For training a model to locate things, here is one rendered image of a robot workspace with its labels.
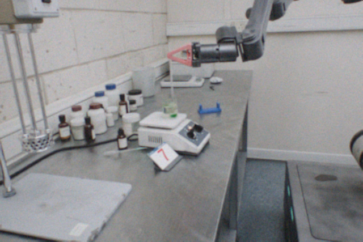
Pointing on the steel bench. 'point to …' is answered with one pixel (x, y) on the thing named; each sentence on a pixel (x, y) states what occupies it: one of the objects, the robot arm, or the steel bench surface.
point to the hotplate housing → (169, 137)
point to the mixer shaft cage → (36, 143)
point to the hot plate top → (155, 120)
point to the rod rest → (209, 109)
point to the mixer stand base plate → (60, 207)
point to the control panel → (194, 132)
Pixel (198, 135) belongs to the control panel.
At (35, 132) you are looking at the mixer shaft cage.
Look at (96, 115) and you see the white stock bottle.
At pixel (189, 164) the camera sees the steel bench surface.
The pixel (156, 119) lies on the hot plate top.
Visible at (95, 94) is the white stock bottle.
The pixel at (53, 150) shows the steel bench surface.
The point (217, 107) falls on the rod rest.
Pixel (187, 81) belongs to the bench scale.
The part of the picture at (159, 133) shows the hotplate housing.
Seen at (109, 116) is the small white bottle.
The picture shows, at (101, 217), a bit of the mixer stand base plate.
